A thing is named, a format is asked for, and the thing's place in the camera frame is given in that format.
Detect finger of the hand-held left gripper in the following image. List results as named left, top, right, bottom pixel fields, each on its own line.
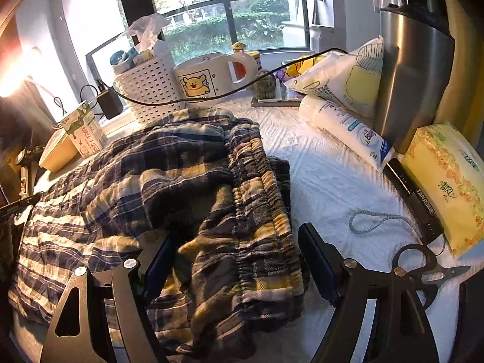
left=0, top=192, right=43, bottom=218

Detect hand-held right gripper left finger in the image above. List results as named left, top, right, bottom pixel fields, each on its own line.
left=40, top=231, right=176, bottom=363

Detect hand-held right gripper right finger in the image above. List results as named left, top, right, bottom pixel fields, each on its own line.
left=298, top=222, right=442, bottom=363

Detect plaid pants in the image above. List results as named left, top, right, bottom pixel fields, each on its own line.
left=8, top=108, right=311, bottom=363

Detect yellow lunch container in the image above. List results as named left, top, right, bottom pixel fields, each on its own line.
left=38, top=132, right=82, bottom=173

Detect green white milk carton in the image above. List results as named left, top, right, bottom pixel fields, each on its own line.
left=61, top=100, right=109, bottom=156

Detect black scissors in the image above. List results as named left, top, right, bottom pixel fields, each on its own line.
left=392, top=244, right=472, bottom=309

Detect black flat box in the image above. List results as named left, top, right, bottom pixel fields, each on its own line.
left=383, top=158, right=445, bottom=245

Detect desk lamp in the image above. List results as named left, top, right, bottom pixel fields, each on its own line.
left=0, top=46, right=58, bottom=103

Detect black charger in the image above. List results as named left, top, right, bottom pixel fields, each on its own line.
left=96, top=79, right=124, bottom=120

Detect white wipes pack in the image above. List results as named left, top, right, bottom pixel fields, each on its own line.
left=299, top=94, right=396, bottom=173

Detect yellow tissue pack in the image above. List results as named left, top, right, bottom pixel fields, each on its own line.
left=399, top=121, right=484, bottom=258

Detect white plastic basket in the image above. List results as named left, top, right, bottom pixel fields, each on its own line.
left=113, top=58, right=188, bottom=126

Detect blue white bottle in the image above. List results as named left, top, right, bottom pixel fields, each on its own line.
left=110, top=49, right=132, bottom=75

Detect metal tray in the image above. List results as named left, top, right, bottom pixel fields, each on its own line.
left=251, top=82, right=304, bottom=107

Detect white yellow printed bag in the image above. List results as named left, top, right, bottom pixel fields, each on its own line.
left=293, top=36, right=385, bottom=119

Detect green figurine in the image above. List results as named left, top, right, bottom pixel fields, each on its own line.
left=253, top=68, right=280, bottom=101

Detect white mug with bear print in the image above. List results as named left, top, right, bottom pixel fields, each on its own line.
left=174, top=51, right=258, bottom=103

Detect yellow cartoon packet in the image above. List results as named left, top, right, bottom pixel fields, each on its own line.
left=283, top=55, right=326, bottom=81

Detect clear plastic bag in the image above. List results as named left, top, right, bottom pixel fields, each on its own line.
left=123, top=13, right=172, bottom=52

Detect steel tumbler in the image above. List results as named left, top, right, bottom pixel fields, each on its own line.
left=372, top=4, right=456, bottom=155

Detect yellow curtain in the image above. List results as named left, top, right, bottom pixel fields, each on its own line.
left=434, top=0, right=484, bottom=137

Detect grey cord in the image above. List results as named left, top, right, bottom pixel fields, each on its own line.
left=348, top=209, right=414, bottom=236

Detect black cable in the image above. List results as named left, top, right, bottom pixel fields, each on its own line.
left=81, top=47, right=354, bottom=107

